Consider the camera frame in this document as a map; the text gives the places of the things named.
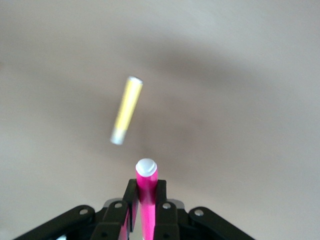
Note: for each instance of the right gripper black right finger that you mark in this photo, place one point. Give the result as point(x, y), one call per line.
point(172, 220)

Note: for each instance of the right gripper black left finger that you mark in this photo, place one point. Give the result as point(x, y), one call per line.
point(112, 220)

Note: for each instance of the pink highlighter pen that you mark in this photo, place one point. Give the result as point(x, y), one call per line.
point(147, 195)

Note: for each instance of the yellow highlighter pen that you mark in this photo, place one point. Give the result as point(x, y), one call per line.
point(128, 105)

